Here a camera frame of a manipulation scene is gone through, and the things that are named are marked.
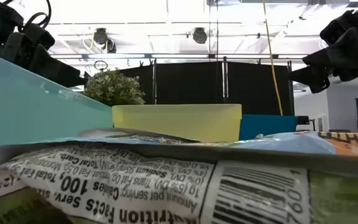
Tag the yellow translucent plastic bin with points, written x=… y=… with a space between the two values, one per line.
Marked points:
x=176 y=123

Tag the blue plastic bin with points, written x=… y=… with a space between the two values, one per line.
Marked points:
x=267 y=126

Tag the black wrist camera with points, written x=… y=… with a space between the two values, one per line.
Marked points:
x=39 y=35
x=340 y=28

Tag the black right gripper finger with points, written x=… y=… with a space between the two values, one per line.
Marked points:
x=343 y=54
x=312 y=76

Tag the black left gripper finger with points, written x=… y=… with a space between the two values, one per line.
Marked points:
x=26 y=53
x=65 y=76

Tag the chewy granola bar packet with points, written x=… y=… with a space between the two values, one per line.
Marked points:
x=104 y=186

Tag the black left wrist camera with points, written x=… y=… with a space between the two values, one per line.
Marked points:
x=39 y=35

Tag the small black ceiling fixture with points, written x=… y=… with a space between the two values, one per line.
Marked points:
x=110 y=46

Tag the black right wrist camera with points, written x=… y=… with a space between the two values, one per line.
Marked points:
x=340 y=28

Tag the black folding partition screen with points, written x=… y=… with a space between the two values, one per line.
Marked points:
x=191 y=84

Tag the black ceiling spotlight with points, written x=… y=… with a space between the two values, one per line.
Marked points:
x=100 y=35
x=199 y=35

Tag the green translucent plastic bin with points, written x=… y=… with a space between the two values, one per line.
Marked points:
x=26 y=109

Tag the small potted green plant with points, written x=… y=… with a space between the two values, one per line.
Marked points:
x=113 y=88

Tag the green orange Chewy granola bar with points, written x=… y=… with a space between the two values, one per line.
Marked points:
x=306 y=143

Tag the green brown granola bar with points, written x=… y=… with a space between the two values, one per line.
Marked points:
x=120 y=132

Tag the long ceiling light strip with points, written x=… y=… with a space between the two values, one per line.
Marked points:
x=117 y=56

